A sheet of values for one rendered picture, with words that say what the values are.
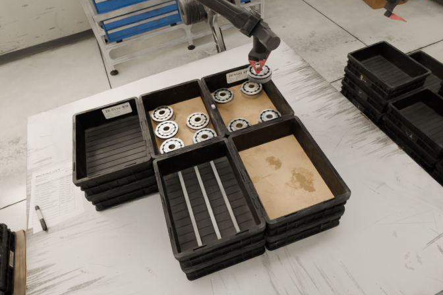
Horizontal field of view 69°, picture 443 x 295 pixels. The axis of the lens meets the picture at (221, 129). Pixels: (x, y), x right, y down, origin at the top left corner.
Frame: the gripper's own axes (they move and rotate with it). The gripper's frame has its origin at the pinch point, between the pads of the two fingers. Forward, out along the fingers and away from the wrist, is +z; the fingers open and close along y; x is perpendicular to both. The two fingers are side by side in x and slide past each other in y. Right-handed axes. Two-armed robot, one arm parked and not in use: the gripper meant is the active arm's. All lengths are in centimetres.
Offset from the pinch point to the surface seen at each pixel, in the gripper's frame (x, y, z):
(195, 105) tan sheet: 29.0, -9.1, 23.0
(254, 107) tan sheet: 1.7, -1.6, 22.1
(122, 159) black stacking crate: 43, -49, 24
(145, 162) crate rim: 26, -52, 14
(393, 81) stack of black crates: -59, 81, 53
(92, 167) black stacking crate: 53, -57, 24
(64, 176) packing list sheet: 73, -61, 38
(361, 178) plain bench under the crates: -51, -14, 34
